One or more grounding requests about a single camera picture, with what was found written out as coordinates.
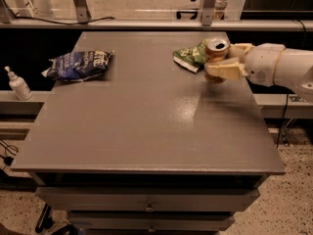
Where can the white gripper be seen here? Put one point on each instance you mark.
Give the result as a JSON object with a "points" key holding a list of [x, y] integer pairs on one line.
{"points": [[260, 64]]}

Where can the orange soda can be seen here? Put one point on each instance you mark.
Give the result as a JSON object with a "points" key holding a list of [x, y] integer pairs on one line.
{"points": [[216, 50]]}

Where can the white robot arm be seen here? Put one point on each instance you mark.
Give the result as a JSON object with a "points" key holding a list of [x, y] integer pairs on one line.
{"points": [[295, 72]]}

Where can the green jalapeno chip bag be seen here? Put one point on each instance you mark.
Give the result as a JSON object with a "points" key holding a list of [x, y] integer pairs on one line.
{"points": [[191, 58]]}

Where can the blue chip bag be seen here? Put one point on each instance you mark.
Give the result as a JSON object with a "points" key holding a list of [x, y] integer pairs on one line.
{"points": [[78, 66]]}

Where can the top grey drawer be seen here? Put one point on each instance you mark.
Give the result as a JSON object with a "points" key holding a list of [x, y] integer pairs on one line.
{"points": [[147, 199]]}

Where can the grey drawer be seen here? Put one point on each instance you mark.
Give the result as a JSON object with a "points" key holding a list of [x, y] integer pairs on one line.
{"points": [[148, 221], [147, 199]]}

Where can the white pump bottle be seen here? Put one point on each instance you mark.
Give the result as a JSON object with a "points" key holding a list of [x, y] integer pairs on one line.
{"points": [[18, 85]]}

